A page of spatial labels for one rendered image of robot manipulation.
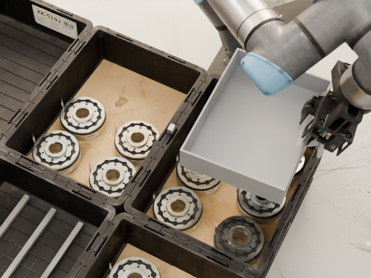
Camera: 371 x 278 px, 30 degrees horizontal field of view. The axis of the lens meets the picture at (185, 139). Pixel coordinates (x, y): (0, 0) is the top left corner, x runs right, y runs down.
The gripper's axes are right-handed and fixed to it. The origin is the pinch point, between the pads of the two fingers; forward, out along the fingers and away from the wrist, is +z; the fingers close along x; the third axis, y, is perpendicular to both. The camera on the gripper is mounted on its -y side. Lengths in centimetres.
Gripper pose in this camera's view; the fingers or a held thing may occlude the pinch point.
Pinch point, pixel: (307, 137)
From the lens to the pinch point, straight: 129.7
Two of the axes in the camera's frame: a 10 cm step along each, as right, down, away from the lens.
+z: -2.9, 4.4, 8.5
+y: -3.6, 7.7, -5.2
